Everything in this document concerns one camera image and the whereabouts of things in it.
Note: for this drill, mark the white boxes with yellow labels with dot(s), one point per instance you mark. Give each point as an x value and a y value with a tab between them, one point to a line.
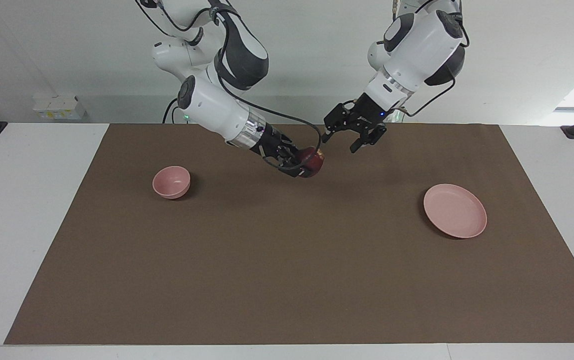
59	107

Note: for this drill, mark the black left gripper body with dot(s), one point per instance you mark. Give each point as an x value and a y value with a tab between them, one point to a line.
361	116

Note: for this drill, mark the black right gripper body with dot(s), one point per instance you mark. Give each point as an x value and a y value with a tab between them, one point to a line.
277	147

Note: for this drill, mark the pink plate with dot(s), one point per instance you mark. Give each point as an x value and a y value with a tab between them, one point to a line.
455	211

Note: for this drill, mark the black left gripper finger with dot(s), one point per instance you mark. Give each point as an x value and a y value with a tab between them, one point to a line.
369	137
330	127

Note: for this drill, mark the dark red apple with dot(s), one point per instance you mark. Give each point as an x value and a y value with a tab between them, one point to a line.
314	161

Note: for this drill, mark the brown table mat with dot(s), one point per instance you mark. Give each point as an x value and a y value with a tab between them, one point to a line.
286	260

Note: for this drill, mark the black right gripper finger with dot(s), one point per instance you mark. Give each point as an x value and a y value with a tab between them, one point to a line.
297	171
301	150

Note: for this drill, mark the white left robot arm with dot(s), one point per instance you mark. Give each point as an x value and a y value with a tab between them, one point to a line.
421	45

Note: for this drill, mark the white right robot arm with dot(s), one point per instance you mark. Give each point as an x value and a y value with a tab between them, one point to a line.
212	107

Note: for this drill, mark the pink bowl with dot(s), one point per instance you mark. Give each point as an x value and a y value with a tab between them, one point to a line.
171	181

